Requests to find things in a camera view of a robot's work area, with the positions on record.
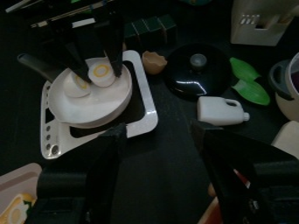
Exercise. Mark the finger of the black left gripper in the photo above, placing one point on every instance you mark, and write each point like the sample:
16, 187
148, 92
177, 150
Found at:
112, 43
72, 52

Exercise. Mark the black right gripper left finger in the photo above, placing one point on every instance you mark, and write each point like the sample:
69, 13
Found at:
77, 189

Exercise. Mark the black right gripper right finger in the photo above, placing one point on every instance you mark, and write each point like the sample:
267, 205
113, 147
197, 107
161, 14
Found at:
248, 175

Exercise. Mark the white toy egg half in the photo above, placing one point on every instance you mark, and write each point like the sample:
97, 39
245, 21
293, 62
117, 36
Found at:
73, 89
101, 76

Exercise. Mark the toy fried egg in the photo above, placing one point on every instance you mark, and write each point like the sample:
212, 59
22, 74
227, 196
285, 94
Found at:
14, 211

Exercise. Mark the brown toy eggshell half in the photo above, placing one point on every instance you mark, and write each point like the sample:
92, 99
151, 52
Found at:
153, 62
124, 46

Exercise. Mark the green toy cucumber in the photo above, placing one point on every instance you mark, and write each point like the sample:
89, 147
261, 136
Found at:
76, 1

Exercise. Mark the dark green toy block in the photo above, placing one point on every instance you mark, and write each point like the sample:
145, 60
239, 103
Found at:
151, 29

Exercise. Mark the pink plastic tray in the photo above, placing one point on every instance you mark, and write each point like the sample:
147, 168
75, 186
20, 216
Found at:
17, 178

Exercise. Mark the black pot lid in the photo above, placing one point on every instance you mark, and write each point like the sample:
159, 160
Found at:
183, 84

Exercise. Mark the white toy milk jug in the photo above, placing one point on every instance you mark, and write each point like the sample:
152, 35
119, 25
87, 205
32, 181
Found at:
217, 112

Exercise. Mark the white rectangular tray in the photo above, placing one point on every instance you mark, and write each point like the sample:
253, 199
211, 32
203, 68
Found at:
145, 116

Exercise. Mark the green toy leaves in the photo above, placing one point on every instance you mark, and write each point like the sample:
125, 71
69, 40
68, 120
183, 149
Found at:
251, 92

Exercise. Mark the white toy knife block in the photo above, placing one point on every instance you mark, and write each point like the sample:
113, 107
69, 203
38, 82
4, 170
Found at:
264, 29

